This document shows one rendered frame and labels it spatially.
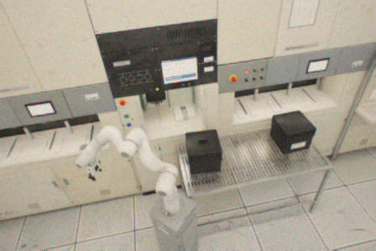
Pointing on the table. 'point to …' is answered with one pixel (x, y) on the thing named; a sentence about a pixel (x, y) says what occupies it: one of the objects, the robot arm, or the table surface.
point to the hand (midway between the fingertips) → (96, 175)
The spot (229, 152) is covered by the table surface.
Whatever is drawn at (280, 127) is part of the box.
